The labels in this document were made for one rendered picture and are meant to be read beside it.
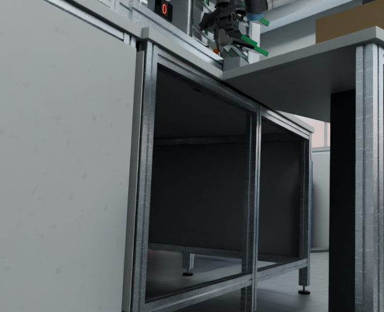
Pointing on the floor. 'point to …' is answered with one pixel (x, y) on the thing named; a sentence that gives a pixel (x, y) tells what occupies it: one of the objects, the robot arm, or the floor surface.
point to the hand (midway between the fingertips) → (218, 49)
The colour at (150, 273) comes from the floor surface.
